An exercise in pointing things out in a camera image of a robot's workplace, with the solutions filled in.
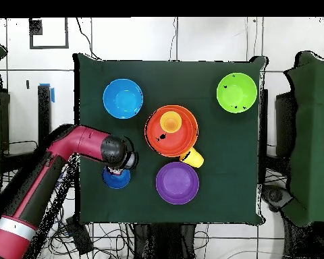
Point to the small dark blue bowl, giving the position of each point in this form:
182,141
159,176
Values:
116,182

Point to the red plastic bowl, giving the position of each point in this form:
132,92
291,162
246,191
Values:
170,143

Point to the pale yellow ribbed cup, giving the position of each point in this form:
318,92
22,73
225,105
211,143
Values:
170,122

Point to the large orange plastic bowl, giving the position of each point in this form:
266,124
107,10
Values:
193,118

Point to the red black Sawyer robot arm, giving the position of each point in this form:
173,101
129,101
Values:
78,140

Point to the dark green table cloth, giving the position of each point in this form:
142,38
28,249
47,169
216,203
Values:
110,210

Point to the purple plastic bowl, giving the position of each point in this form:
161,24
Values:
177,183

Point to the light blue plastic bowl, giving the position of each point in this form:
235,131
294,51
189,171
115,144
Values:
122,98

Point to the black power box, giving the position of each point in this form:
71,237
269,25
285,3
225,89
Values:
79,237

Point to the yellow plastic cup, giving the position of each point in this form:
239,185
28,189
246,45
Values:
194,159

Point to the black metal stand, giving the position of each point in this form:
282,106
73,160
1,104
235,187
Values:
44,113

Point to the green plastic bowl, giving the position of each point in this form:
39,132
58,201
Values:
236,93

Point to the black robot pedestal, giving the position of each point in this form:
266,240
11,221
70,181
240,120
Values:
162,242

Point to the black square floor frame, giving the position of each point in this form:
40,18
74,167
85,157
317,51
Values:
31,40

